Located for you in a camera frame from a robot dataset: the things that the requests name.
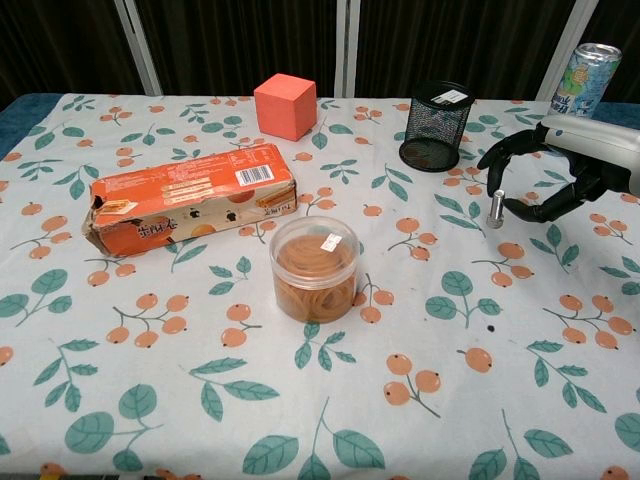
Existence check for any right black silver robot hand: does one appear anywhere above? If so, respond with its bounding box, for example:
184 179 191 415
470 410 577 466
476 115 640 224

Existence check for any silver metal bolt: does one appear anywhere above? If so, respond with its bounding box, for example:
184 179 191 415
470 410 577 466
486 189 506 229

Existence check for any light blue drink can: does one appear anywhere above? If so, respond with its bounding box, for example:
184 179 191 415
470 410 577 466
547 42 623 120

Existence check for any black mesh pen holder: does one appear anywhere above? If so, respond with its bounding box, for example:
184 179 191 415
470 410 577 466
398 80 476 173

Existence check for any clear jar of rubber bands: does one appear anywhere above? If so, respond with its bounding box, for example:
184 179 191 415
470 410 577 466
268 215 362 325

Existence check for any orange foam cube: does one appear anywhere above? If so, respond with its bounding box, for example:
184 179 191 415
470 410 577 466
253 72 318 143

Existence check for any floral orange fruit tablecloth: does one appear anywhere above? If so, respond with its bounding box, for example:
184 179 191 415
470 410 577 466
0 92 640 480

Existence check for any dark pleated curtain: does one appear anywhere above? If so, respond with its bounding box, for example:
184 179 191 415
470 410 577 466
0 0 640 107

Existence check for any orange biscuit carton box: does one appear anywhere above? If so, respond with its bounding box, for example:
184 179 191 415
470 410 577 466
81 143 299 258

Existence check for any white frame post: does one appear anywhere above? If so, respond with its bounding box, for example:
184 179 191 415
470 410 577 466
112 0 165 96
334 0 362 98
535 0 602 102

